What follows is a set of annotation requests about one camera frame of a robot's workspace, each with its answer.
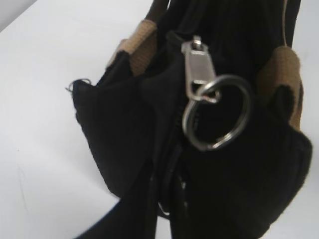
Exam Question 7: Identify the black canvas tote bag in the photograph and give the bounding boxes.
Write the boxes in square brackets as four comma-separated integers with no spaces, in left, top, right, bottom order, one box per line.
[71,0,313,239]

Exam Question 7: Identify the silver key ring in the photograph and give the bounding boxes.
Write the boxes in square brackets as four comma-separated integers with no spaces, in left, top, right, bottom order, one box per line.
[182,74,252,151]

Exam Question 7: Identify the tan rear bag handle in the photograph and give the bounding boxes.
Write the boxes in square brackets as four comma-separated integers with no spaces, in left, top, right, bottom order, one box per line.
[105,0,171,76]

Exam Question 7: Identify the tan bag handle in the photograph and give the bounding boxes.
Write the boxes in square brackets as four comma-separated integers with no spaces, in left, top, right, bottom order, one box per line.
[105,0,171,76]
[256,46,304,130]

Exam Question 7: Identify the tan front bag handle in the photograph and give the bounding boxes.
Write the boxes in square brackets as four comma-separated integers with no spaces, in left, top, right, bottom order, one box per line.
[256,46,304,130]

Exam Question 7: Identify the silver zipper pull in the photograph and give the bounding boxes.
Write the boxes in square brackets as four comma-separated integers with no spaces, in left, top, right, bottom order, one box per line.
[181,35,221,104]

